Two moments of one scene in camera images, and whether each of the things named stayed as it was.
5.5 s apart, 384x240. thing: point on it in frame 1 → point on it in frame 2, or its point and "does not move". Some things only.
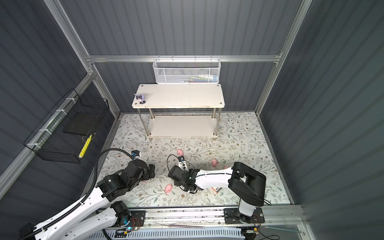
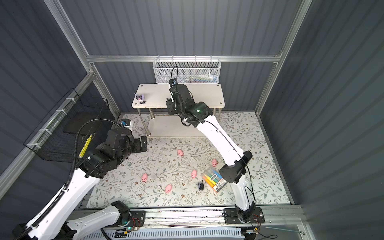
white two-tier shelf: (182, 110) does not move
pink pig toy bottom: (168, 188) does not move
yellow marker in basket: (83, 149) does not move
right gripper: (176, 183) → (170, 105)
